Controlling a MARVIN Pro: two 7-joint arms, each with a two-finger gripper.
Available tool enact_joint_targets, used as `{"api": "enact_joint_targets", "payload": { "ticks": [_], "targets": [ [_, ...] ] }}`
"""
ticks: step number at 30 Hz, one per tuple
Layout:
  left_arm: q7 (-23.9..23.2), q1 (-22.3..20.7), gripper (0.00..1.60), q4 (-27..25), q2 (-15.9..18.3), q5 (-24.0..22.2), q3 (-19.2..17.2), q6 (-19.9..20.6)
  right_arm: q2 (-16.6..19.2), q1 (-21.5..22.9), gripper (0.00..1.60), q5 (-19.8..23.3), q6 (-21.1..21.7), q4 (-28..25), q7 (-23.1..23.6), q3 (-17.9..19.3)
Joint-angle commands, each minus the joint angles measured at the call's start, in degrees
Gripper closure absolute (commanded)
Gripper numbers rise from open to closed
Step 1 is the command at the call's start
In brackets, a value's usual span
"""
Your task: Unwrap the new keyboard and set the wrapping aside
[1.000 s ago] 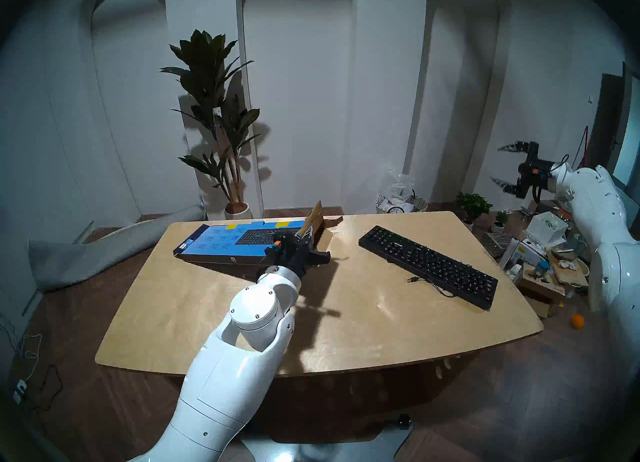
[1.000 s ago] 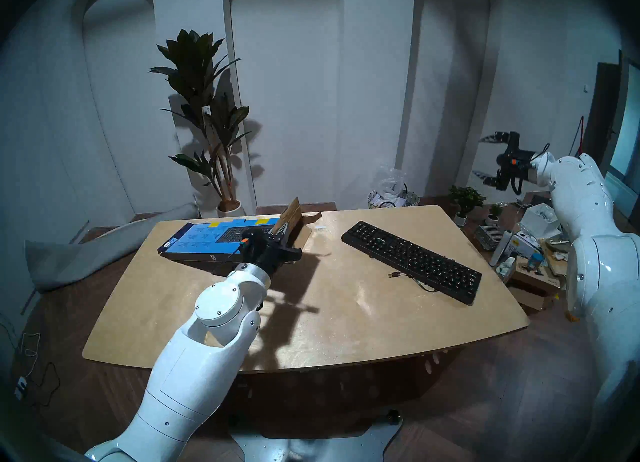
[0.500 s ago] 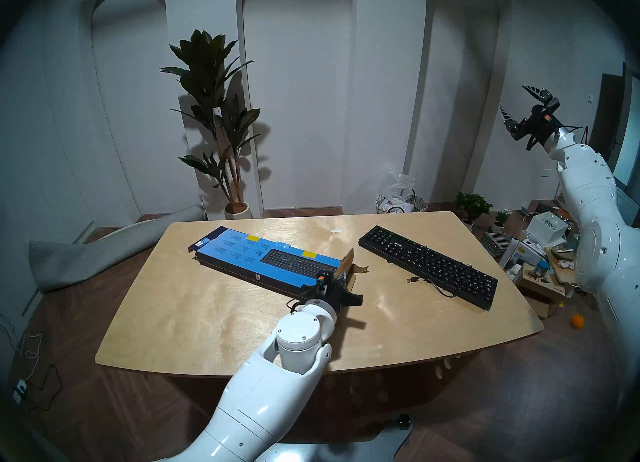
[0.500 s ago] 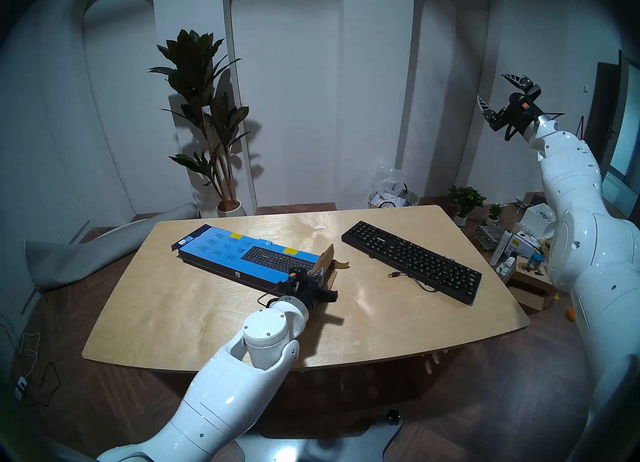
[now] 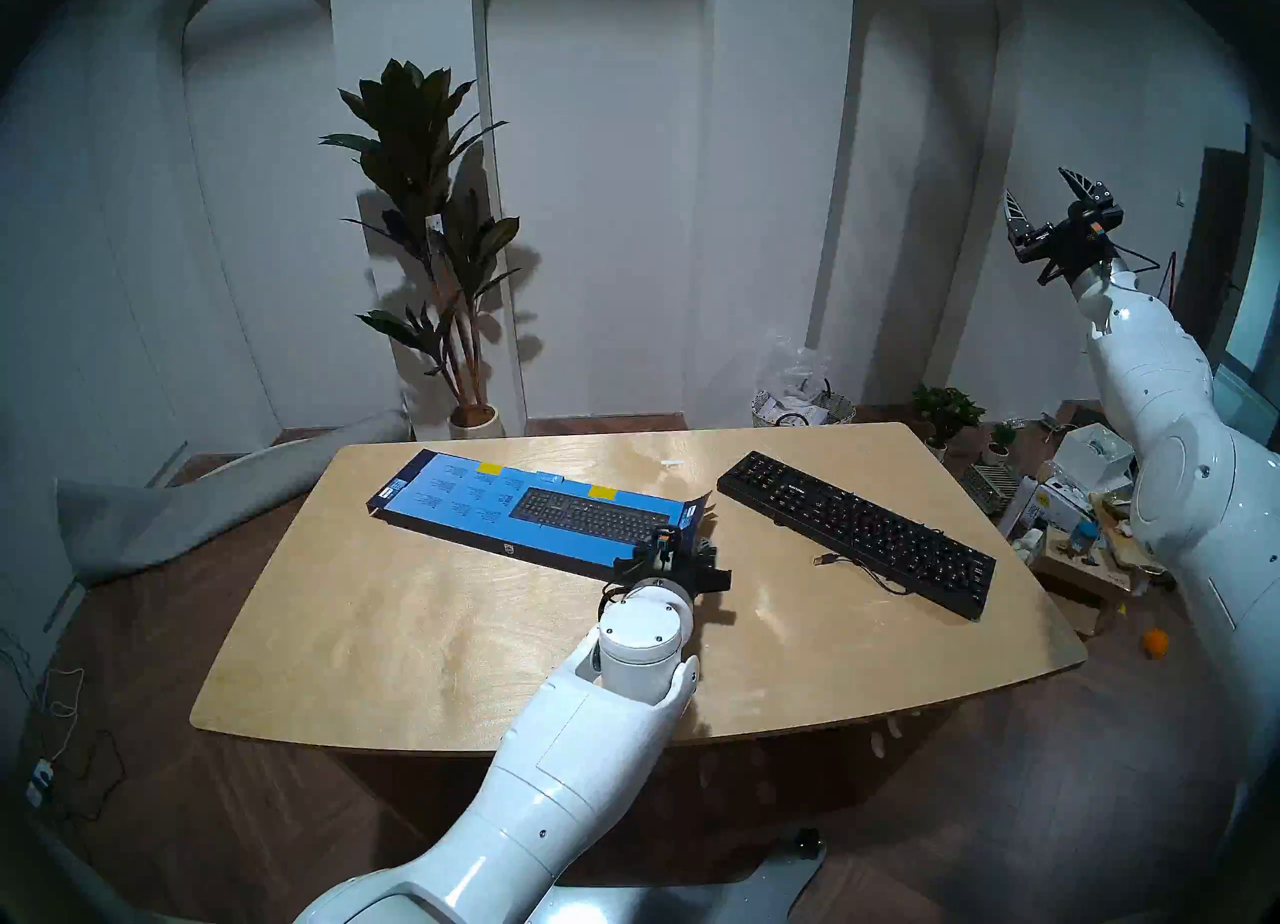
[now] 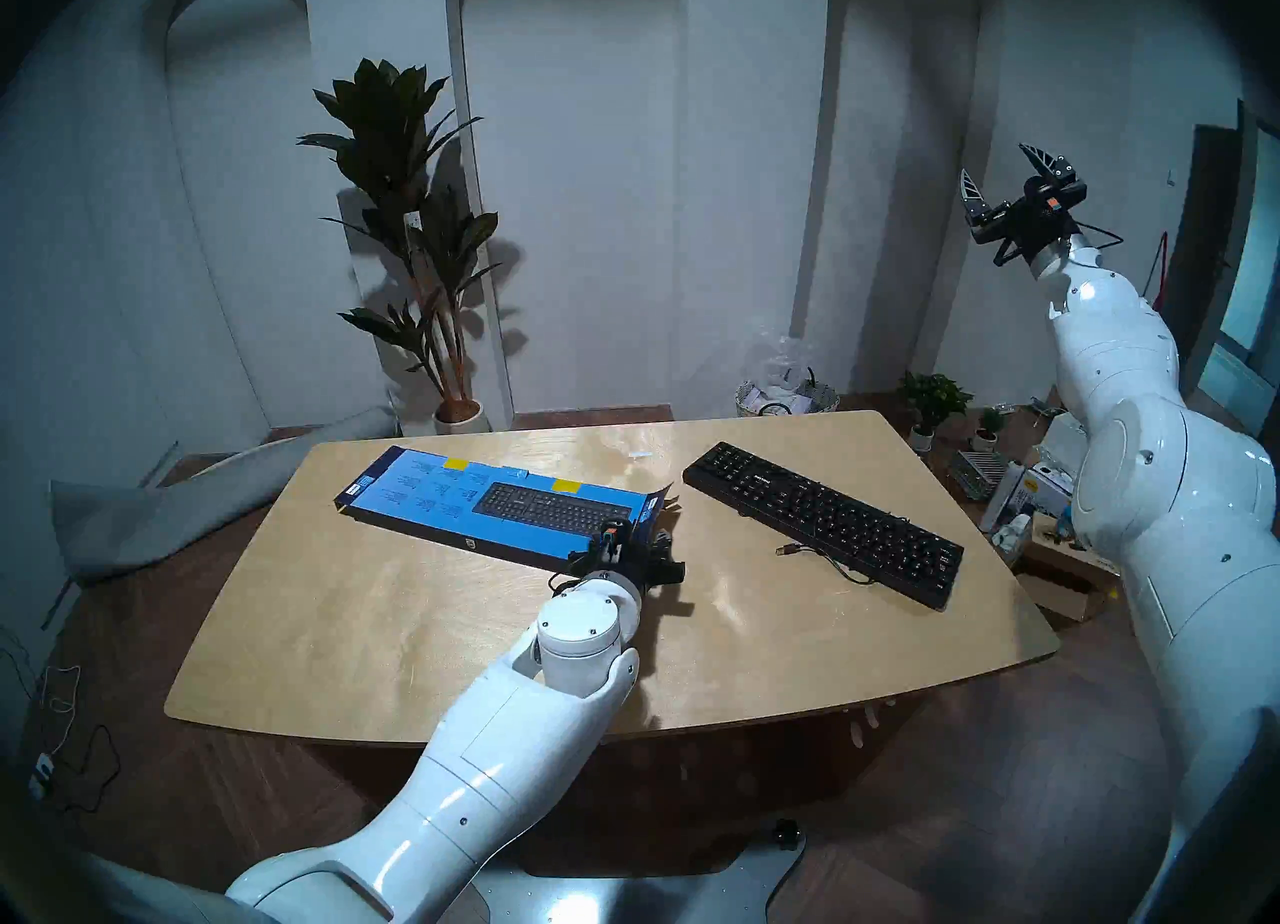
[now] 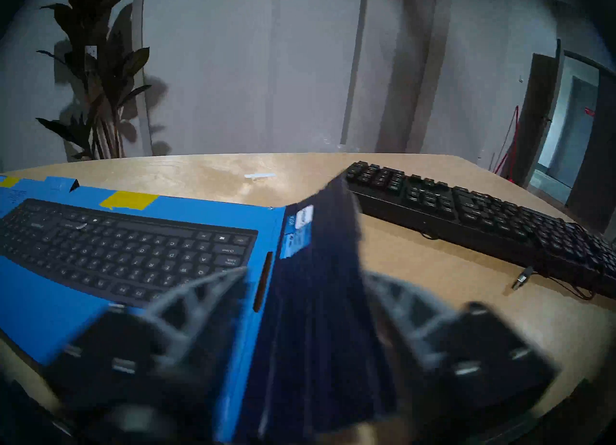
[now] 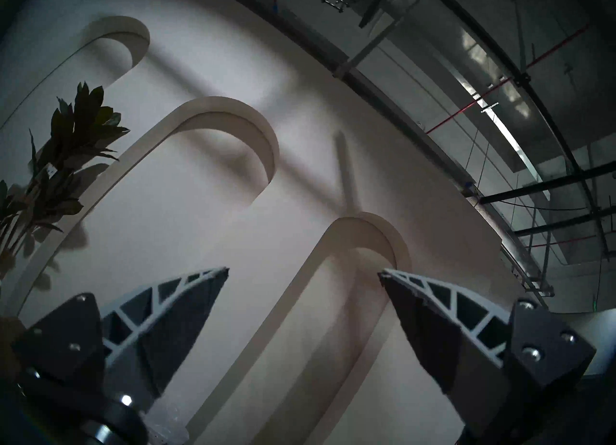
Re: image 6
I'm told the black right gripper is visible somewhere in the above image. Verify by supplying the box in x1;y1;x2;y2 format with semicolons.
959;143;1090;270

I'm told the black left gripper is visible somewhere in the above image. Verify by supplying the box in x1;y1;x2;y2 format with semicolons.
572;520;687;593

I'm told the black computer keyboard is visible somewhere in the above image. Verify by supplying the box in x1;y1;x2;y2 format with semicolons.
682;440;967;614

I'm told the blue cardboard keyboard box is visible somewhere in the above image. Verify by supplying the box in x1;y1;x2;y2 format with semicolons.
335;445;682;574

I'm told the dark wooden door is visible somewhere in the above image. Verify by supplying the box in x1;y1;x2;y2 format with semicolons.
1165;122;1247;398

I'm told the bushy small potted plant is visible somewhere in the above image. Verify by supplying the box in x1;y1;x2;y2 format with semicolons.
897;370;974;454

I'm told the woven wicker basket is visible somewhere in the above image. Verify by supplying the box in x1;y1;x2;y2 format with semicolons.
735;379;841;419

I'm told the clear plastic bag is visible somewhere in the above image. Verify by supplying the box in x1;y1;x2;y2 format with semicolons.
745;322;816;395

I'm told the open white carton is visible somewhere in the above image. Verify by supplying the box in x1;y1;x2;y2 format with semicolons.
1040;412;1091;479

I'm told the white printed carton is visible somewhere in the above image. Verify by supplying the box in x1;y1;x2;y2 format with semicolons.
985;462;1079;559

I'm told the brown cardboard box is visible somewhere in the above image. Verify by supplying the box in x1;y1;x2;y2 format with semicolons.
1017;514;1123;625

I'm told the grey rolled mat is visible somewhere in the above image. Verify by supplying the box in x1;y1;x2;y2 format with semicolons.
50;404;399;586

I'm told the tall dark green plant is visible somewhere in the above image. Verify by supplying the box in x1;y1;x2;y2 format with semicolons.
298;57;502;409

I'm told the grey wire rack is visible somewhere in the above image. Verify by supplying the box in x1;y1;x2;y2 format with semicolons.
947;449;1011;502

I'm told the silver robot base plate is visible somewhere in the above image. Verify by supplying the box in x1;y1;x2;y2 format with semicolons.
470;822;807;924

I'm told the thin floor cable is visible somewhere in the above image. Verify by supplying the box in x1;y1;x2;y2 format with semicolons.
0;622;122;815

